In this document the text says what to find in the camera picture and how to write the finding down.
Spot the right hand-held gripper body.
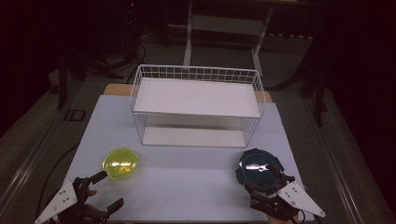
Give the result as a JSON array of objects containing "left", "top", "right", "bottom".
[{"left": 249, "top": 173, "right": 327, "bottom": 222}]

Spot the person's right hand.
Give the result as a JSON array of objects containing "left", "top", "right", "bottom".
[{"left": 269, "top": 214, "right": 302, "bottom": 224}]

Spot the metal floor rail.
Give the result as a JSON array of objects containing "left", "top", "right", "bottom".
[
  {"left": 0, "top": 118, "right": 60, "bottom": 216},
  {"left": 314, "top": 124, "right": 365, "bottom": 224}
]

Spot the dark equipment with red light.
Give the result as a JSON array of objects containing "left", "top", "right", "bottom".
[{"left": 122, "top": 0, "right": 141, "bottom": 60}]

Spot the white metal frame stand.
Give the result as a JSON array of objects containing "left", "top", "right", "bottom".
[{"left": 182, "top": 0, "right": 275, "bottom": 77}]

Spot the yellow plastic bowl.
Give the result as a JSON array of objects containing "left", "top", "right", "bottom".
[{"left": 102, "top": 147, "right": 139, "bottom": 181}]

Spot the black metal stand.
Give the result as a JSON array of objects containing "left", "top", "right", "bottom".
[{"left": 300, "top": 55, "right": 330, "bottom": 127}]

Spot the glass container with dark lid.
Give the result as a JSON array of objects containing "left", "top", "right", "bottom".
[{"left": 235, "top": 147, "right": 285, "bottom": 196}]

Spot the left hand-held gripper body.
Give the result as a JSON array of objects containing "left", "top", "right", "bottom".
[{"left": 34, "top": 176, "right": 110, "bottom": 224}]

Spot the person's left hand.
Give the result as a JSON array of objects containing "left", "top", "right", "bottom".
[{"left": 81, "top": 189, "right": 99, "bottom": 216}]

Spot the looped black floor cable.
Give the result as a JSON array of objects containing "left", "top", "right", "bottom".
[{"left": 102, "top": 42, "right": 148, "bottom": 83}]

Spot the pale blue table mat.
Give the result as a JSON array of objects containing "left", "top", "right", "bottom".
[{"left": 65, "top": 94, "right": 316, "bottom": 222}]

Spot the white wire shelf rack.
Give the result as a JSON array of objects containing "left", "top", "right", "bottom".
[{"left": 130, "top": 63, "right": 266, "bottom": 148}]

